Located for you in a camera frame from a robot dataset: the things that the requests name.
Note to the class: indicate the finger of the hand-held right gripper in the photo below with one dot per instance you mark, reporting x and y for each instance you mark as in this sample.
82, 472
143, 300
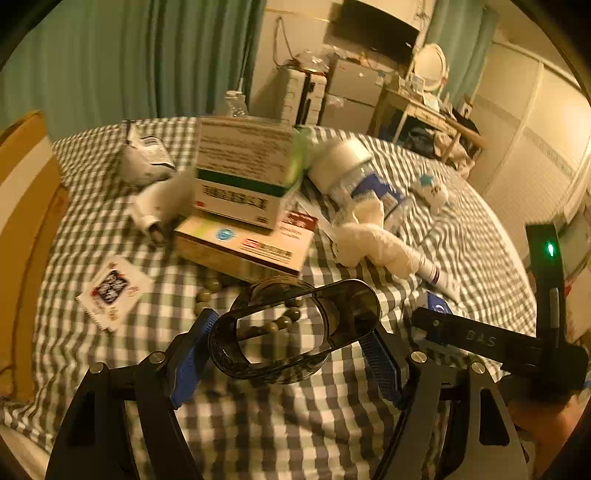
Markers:
466, 334

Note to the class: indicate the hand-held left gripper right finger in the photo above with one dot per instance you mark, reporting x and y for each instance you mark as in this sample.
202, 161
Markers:
383, 364

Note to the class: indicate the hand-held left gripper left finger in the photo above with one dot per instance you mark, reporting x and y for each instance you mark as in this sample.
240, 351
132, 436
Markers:
196, 350

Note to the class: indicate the tan red medicine box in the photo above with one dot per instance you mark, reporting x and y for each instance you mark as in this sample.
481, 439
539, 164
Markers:
249, 249

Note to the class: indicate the white gauze wad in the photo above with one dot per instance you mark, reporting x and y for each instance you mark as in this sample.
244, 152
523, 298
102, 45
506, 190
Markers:
369, 240

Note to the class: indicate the white green medicine box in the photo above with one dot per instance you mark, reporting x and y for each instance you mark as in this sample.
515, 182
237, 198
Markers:
240, 184

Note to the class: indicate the white capped plastic bottle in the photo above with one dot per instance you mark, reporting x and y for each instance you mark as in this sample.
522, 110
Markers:
351, 170

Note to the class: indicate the person's right forearm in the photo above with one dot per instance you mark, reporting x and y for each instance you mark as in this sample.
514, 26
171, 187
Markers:
545, 415

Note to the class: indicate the grey checked cloth desktop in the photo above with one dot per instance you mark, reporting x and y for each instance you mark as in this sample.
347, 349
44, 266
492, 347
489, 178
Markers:
258, 424

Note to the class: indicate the blue card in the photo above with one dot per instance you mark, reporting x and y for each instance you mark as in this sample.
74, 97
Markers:
436, 304

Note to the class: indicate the white ointment tube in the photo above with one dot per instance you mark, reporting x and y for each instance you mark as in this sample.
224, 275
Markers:
438, 279

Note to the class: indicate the small printed sachet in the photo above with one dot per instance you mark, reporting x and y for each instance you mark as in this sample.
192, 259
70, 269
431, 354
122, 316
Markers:
113, 293

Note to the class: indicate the small white blue packet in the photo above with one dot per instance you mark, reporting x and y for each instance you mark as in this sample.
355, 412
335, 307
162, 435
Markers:
431, 191

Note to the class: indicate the small white plastic device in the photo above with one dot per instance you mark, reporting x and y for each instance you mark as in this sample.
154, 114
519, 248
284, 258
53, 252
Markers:
157, 203

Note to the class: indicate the white foil pouch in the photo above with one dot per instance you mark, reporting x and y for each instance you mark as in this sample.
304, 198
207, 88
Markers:
145, 159

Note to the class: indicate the wooden dressing table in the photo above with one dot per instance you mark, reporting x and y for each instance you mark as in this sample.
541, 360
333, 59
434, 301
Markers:
425, 113

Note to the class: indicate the clear water bottle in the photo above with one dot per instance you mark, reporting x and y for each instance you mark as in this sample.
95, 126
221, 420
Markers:
236, 104

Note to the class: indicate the grey mini fridge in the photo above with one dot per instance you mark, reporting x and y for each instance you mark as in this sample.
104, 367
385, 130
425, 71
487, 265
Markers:
351, 92

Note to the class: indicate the white round fan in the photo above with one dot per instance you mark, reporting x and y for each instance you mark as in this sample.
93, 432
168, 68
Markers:
429, 67

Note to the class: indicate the white suitcase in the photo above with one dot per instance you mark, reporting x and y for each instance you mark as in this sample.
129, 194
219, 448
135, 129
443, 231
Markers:
295, 94

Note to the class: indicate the narrow green curtain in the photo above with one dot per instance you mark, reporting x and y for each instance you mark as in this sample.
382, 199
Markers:
461, 50

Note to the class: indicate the wide green curtain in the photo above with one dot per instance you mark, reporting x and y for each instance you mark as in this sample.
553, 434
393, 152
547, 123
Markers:
115, 60

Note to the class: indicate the black wall television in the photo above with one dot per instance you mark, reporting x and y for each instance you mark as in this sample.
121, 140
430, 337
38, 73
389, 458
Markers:
374, 32

